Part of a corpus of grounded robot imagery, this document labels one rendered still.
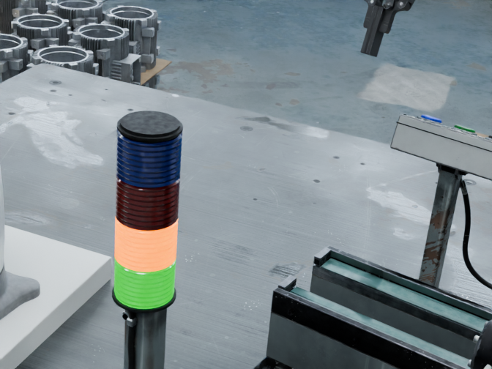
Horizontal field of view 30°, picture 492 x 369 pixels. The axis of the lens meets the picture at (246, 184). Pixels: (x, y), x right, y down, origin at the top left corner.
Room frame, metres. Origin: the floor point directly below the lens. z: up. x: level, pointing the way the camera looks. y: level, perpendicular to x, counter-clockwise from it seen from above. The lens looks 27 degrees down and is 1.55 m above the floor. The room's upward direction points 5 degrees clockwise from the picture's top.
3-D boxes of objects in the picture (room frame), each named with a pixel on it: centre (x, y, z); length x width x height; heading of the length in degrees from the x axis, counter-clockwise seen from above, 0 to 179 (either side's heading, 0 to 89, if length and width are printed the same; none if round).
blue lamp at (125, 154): (0.77, 0.09, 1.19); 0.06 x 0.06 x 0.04
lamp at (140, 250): (0.77, 0.09, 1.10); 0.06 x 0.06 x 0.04
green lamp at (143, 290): (0.77, 0.09, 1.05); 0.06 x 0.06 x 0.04
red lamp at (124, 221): (0.77, 0.09, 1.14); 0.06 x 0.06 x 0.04
